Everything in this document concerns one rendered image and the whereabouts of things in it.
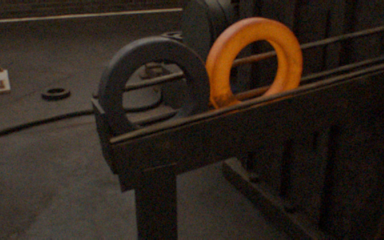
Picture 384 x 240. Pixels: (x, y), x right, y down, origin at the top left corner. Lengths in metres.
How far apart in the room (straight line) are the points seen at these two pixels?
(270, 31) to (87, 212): 1.08
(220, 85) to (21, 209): 1.14
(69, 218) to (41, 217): 0.10
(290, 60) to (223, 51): 0.14
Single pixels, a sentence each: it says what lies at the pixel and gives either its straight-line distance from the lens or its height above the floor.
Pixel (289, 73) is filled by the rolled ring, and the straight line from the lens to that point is 0.79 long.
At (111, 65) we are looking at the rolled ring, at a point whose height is 0.72.
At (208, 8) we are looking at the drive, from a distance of 2.05.
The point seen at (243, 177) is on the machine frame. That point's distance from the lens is 1.64.
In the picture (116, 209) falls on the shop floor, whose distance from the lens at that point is 1.60.
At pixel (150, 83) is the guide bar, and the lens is 0.73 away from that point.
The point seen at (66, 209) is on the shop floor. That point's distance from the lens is 1.65.
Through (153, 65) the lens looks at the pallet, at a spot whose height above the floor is 0.14.
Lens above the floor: 0.87
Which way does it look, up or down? 21 degrees down
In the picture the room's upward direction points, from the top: 1 degrees counter-clockwise
